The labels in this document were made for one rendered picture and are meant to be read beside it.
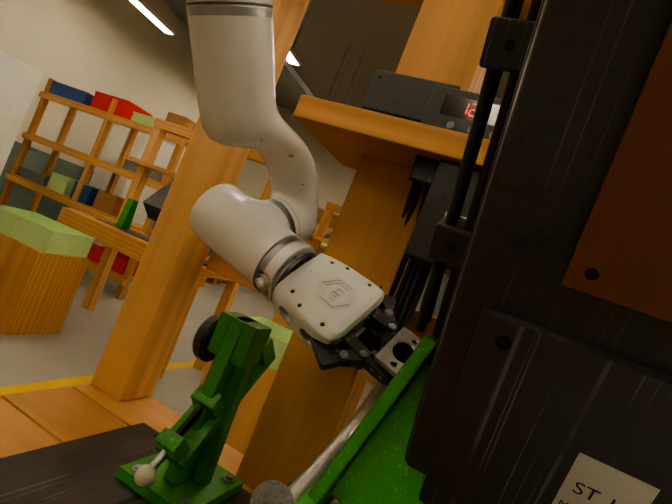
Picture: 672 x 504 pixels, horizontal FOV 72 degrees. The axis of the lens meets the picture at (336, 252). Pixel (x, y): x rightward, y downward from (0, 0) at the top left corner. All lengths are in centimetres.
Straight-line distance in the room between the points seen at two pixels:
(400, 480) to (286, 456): 47
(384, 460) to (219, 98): 39
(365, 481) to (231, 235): 31
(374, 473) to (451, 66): 68
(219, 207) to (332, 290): 18
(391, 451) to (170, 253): 70
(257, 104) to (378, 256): 37
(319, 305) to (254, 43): 28
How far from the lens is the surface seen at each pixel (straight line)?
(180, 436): 72
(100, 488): 77
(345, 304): 52
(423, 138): 70
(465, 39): 91
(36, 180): 723
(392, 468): 42
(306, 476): 57
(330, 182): 1147
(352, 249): 81
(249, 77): 53
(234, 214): 58
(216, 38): 52
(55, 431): 92
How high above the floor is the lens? 130
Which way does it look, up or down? 1 degrees up
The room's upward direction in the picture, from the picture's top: 22 degrees clockwise
